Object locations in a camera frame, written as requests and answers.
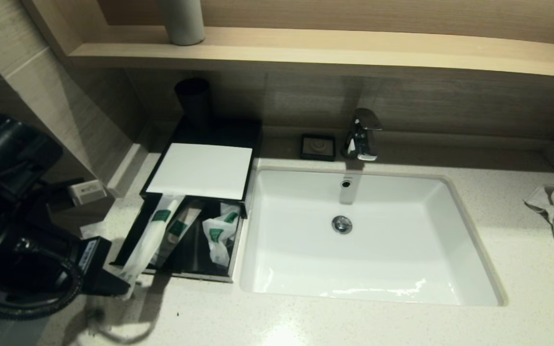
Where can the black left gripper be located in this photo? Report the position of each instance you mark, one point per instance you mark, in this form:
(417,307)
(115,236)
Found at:
(93,264)

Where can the long clear toothbrush packet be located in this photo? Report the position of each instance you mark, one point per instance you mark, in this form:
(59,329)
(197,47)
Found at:
(154,230)

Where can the black tray with white liner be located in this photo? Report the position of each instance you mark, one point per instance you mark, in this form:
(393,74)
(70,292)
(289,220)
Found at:
(195,257)

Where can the beige grey green-label packet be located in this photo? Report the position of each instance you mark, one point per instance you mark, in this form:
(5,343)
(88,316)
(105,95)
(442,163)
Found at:
(181,223)

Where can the small clear green-label packet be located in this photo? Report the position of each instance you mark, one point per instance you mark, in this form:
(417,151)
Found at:
(217,242)

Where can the clear green-print packet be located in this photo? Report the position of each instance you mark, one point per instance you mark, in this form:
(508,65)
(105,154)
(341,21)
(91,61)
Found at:
(231,210)

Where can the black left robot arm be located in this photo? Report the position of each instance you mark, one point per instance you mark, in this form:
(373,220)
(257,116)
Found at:
(7,192)

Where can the black amenity box housing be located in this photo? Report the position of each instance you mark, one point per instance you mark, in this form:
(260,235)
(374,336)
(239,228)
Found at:
(224,132)

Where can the black cup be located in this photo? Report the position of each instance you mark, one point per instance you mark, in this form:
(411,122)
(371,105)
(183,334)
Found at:
(194,103)

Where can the chrome drain stopper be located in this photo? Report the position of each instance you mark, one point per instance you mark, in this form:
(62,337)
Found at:
(342,225)

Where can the black square soap dish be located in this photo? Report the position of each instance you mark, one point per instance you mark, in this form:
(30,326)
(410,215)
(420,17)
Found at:
(318,147)

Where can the grey cylindrical cup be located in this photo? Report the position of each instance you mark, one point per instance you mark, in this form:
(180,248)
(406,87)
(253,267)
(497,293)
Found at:
(183,24)

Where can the chrome faucet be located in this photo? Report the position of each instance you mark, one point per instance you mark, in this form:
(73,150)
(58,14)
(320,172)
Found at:
(361,139)

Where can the white ceramic sink basin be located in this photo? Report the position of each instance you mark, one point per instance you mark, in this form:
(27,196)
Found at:
(402,250)

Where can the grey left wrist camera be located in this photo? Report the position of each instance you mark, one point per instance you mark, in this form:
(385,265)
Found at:
(87,192)

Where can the light wooden wall shelf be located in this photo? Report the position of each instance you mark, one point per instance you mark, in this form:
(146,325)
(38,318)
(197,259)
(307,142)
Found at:
(354,53)

